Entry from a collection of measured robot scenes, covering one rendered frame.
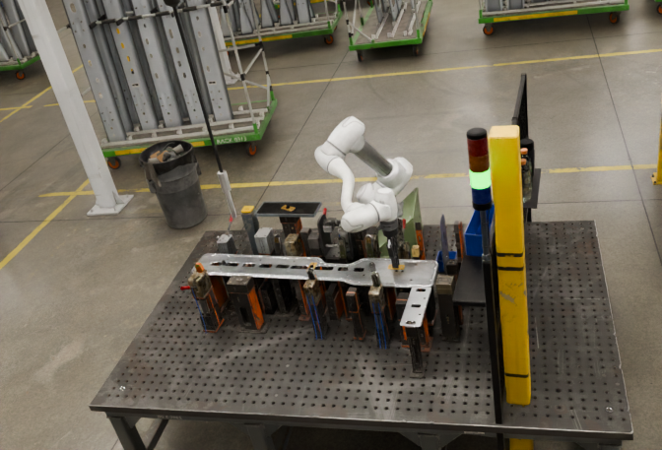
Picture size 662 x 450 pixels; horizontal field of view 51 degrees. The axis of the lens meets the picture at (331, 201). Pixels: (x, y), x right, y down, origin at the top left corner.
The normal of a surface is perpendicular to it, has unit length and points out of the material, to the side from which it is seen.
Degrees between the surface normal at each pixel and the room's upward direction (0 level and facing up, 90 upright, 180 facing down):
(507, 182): 90
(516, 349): 90
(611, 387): 0
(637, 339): 0
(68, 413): 0
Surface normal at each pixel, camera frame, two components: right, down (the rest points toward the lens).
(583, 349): -0.18, -0.85
